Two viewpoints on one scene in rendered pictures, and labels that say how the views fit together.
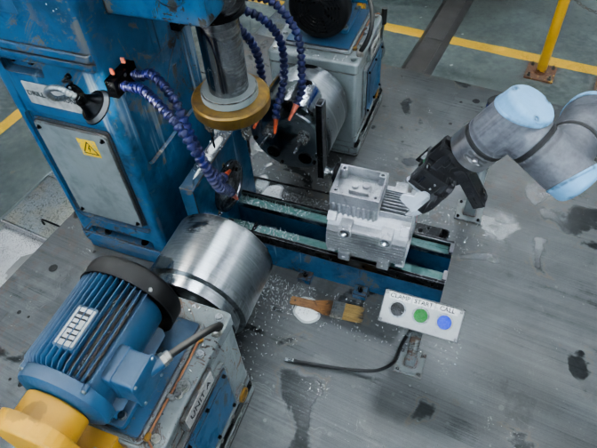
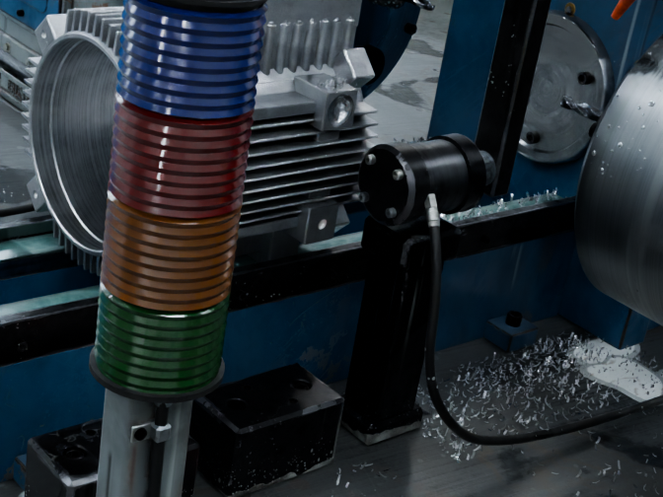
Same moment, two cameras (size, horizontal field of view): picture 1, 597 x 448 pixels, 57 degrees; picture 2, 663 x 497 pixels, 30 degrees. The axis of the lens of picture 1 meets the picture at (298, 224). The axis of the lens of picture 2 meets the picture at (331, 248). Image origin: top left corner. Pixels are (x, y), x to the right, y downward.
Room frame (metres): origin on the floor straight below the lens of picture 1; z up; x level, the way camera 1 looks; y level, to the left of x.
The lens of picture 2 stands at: (1.34, -0.96, 1.33)
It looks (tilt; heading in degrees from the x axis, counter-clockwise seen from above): 24 degrees down; 112
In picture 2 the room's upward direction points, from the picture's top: 9 degrees clockwise
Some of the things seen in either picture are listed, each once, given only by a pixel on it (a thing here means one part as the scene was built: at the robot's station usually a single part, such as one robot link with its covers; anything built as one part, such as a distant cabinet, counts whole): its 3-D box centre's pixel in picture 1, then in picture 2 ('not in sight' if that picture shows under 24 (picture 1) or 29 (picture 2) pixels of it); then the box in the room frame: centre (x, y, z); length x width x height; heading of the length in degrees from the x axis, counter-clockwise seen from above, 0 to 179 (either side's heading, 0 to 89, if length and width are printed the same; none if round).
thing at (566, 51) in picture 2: (230, 186); (546, 88); (1.06, 0.18, 1.02); 0.15 x 0.02 x 0.15; 156
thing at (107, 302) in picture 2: not in sight; (161, 325); (1.08, -0.52, 1.05); 0.06 x 0.06 x 0.04
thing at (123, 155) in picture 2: not in sight; (181, 146); (1.08, -0.52, 1.14); 0.06 x 0.06 x 0.04
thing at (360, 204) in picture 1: (359, 192); (256, 6); (0.91, -0.15, 1.11); 0.12 x 0.11 x 0.07; 67
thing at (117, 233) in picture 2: not in sight; (171, 239); (1.08, -0.52, 1.10); 0.06 x 0.06 x 0.04
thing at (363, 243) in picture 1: (373, 220); (198, 130); (0.90, -0.19, 1.02); 0.20 x 0.19 x 0.19; 67
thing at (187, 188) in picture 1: (211, 191); (578, 123); (1.09, 0.24, 0.97); 0.30 x 0.11 x 0.34; 156
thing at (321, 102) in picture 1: (322, 140); (519, 33); (1.09, -0.08, 1.12); 0.04 x 0.03 x 0.26; 66
